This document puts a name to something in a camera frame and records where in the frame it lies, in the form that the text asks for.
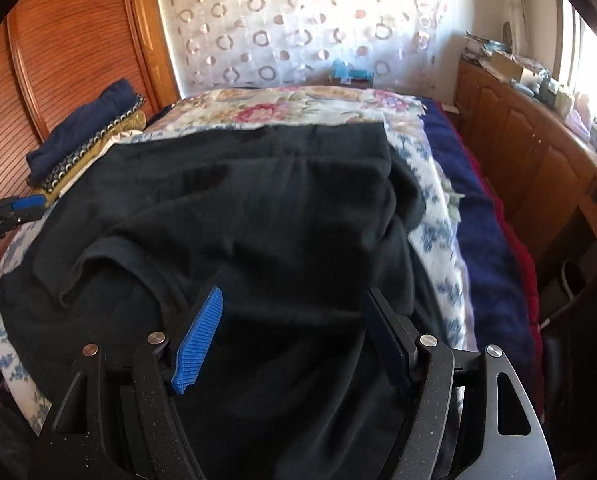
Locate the black printed t-shirt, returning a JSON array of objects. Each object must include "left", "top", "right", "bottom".
[{"left": 0, "top": 122, "right": 446, "bottom": 479}]

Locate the navy blue blanket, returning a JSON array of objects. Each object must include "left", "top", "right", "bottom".
[{"left": 421, "top": 98, "right": 536, "bottom": 390}]

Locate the mustard yellow folded garment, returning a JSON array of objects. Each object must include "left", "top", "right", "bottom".
[{"left": 36, "top": 127, "right": 146, "bottom": 205}]

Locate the patterned navy folded garment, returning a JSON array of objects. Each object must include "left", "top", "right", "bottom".
[{"left": 34, "top": 94, "right": 146, "bottom": 193}]

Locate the blue floral white bedsheet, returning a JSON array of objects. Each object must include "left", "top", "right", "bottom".
[{"left": 0, "top": 100, "right": 477, "bottom": 432}]

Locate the wooden slatted wardrobe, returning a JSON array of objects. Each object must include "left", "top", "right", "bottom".
[{"left": 0, "top": 0, "right": 179, "bottom": 198}]

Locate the wooden sideboard cabinet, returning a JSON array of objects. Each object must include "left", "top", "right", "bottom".
[{"left": 454, "top": 61, "right": 597, "bottom": 262}]

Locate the white circle-pattern curtain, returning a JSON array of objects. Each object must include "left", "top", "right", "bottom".
[{"left": 158, "top": 0, "right": 475, "bottom": 96}]

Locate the colourful floral bed cover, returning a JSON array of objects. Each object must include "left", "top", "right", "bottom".
[{"left": 145, "top": 84, "right": 428, "bottom": 137}]

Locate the cardboard box on sideboard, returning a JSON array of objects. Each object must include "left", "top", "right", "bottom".
[{"left": 481, "top": 51, "right": 544, "bottom": 84}]

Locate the light blue box on bed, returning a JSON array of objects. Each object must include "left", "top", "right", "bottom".
[{"left": 329, "top": 60, "right": 373, "bottom": 88}]

